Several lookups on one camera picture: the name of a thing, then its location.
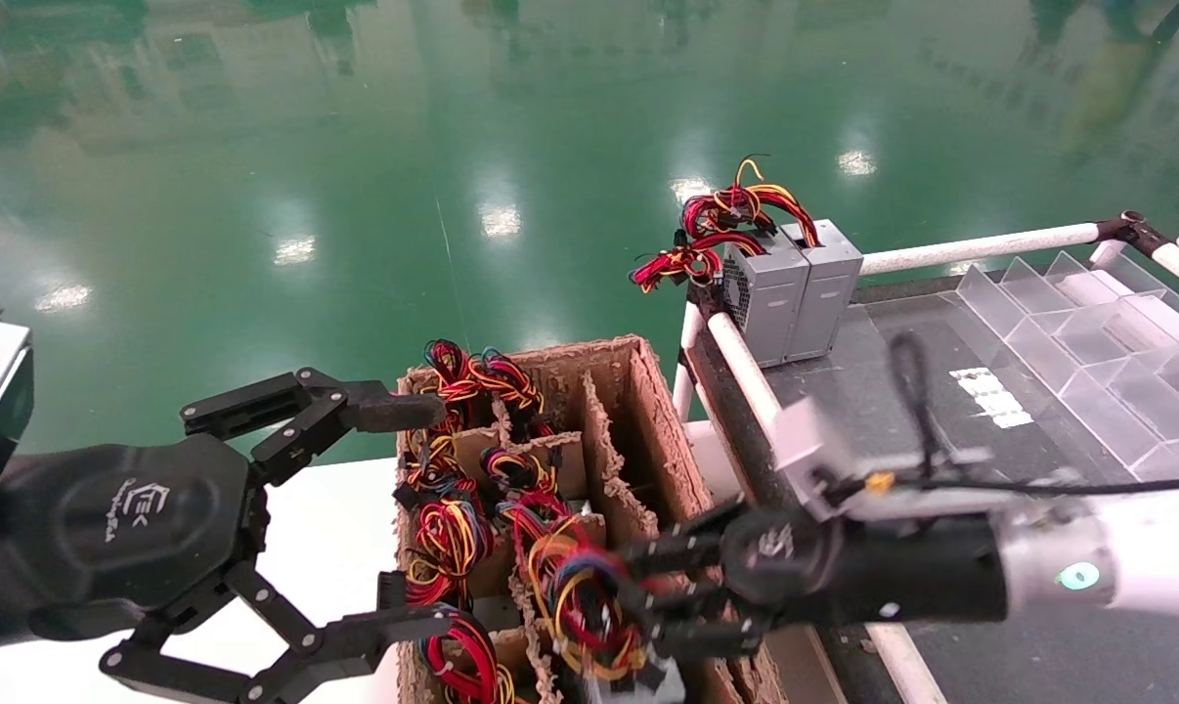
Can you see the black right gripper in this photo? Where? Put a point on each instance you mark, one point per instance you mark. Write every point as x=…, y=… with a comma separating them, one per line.
x=873, y=572

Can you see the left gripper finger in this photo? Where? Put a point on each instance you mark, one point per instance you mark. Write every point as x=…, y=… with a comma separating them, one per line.
x=384, y=413

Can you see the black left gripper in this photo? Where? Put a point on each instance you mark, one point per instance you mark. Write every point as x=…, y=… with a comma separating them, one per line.
x=110, y=528

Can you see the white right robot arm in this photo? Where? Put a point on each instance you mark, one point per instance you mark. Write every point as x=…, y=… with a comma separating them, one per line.
x=1157, y=557

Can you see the brown cardboard divider box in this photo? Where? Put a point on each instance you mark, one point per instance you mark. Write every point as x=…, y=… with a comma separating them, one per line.
x=648, y=430

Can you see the white pipe leg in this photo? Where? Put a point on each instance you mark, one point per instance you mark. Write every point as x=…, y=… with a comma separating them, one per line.
x=687, y=362

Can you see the black pipe joint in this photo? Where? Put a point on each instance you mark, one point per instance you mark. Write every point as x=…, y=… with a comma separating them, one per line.
x=1127, y=230
x=704, y=298

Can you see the white tape strips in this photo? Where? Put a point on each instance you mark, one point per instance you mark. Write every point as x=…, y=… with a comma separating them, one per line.
x=990, y=396

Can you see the clear acrylic divider tray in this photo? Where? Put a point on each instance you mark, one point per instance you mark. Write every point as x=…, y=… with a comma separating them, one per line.
x=1088, y=391

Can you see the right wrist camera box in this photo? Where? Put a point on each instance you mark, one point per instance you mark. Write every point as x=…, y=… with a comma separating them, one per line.
x=809, y=440

